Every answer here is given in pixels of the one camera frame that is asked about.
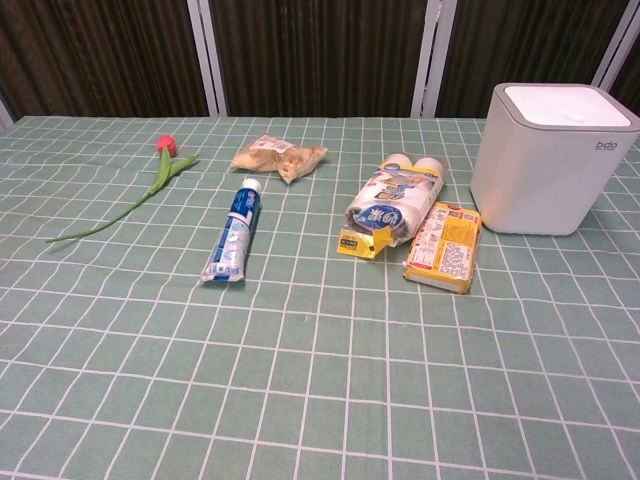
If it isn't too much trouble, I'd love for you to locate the white plastic trash bin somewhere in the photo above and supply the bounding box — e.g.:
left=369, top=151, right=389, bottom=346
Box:
left=469, top=82, right=640, bottom=237

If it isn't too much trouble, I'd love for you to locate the white plastic container lid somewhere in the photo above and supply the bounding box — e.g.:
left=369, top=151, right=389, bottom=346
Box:
left=503, top=85, right=634, bottom=130

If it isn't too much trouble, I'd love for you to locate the pack of small bottles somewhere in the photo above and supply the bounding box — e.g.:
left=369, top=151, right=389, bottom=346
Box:
left=338, top=153, right=447, bottom=262

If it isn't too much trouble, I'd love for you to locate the blue white toothpaste tube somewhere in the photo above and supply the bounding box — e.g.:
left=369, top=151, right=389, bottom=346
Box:
left=200, top=178, right=263, bottom=285

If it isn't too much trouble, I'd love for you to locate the clear bag of beige snack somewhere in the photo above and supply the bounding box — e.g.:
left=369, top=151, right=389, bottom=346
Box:
left=230, top=133, right=329, bottom=185

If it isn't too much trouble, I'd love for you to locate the green checked tablecloth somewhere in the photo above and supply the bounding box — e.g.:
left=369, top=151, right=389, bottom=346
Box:
left=0, top=115, right=640, bottom=480

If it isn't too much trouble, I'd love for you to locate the yellow snack packet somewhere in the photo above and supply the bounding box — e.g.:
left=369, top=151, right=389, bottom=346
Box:
left=402, top=201, right=484, bottom=295

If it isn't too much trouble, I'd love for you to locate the artificial pink tulip flower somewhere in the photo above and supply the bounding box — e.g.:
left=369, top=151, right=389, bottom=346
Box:
left=45, top=134, right=201, bottom=245

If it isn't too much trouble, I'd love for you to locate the dark slatted folding screen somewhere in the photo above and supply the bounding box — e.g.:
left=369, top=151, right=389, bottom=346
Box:
left=0, top=0, right=640, bottom=123

